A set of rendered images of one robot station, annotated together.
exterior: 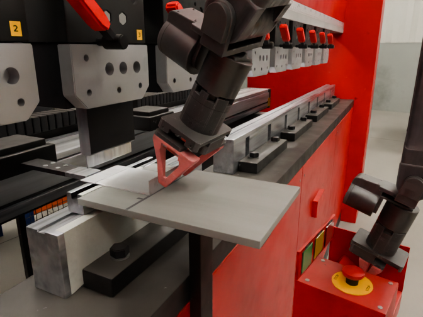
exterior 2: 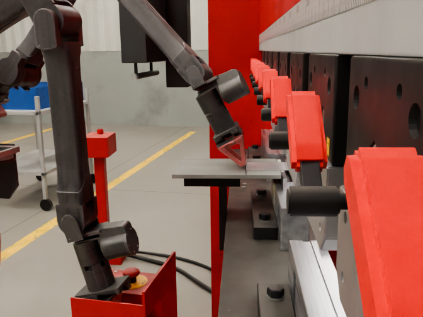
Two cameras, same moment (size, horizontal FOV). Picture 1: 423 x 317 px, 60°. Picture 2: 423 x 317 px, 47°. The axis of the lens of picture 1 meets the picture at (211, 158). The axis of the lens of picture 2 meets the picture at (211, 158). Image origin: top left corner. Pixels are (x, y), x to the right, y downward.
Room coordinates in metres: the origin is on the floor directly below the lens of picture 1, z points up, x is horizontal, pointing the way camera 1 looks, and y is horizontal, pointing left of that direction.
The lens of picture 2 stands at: (1.60, -0.49, 1.29)
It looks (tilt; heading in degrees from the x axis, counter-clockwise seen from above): 12 degrees down; 157
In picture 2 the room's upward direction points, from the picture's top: 1 degrees counter-clockwise
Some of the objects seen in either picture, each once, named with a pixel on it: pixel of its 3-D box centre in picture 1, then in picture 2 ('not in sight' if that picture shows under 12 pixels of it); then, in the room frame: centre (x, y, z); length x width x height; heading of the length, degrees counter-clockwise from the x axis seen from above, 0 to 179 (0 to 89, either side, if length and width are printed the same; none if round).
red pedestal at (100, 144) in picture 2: not in sight; (102, 195); (-1.36, 0.02, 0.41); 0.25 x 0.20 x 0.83; 63
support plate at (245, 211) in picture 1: (193, 195); (227, 168); (0.49, 0.03, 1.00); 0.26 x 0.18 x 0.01; 63
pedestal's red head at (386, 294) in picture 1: (352, 282); (128, 304); (0.63, -0.28, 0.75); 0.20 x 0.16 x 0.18; 144
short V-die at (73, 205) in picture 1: (121, 181); (286, 173); (0.57, 0.15, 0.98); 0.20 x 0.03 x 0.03; 153
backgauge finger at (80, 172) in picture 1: (36, 159); not in sight; (0.61, 0.31, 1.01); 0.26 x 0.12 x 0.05; 63
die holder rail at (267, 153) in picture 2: not in sight; (271, 152); (0.06, 0.40, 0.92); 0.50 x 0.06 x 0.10; 153
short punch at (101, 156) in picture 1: (108, 130); not in sight; (0.55, 0.16, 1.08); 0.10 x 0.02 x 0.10; 153
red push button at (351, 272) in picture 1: (352, 277); (131, 277); (0.58, -0.26, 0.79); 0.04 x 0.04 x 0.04
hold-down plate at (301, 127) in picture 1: (297, 129); not in sight; (1.43, -0.34, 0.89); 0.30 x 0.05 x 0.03; 153
